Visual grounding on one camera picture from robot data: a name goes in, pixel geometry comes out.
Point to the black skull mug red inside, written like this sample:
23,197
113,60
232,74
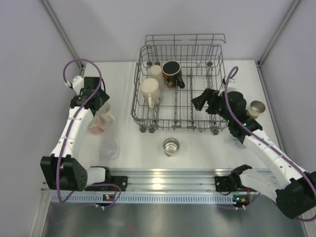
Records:
172,73

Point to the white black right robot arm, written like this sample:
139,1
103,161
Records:
68,167

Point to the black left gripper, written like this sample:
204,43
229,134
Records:
210,96

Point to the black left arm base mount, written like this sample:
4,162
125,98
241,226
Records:
230,183

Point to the pink mug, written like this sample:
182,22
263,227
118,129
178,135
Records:
96,125

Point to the cream mug with handle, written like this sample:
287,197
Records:
105,113

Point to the steel cup brown sleeve centre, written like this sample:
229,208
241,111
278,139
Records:
171,146

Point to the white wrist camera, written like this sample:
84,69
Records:
230,85
77,84

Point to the light blue mug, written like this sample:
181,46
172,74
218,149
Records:
239,144

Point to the perforated blue-grey cable tray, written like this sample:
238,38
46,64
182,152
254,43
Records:
154,198

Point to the clear glass tumbler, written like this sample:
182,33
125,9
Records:
108,150

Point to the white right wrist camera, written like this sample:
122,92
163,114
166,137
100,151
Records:
77,84

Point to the aluminium corner frame post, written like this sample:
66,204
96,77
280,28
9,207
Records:
59,28

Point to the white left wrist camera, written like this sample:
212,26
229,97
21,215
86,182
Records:
230,85

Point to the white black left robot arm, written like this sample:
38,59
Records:
293,189

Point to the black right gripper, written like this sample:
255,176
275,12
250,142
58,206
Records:
90,85

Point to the beige plain cup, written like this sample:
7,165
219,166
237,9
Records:
156,72

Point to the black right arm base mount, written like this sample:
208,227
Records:
120,181

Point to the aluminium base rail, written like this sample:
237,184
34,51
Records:
170,180

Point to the cream mug green inside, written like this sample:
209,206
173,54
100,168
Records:
151,91

